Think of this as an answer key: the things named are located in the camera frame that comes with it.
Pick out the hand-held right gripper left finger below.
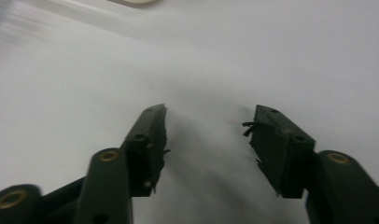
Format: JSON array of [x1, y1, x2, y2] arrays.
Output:
[[73, 103, 172, 224]]

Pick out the cream round object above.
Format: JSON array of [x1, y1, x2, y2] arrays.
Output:
[[107, 0, 162, 7]]

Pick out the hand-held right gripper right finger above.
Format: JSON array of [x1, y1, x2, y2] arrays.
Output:
[[242, 104, 379, 224]]

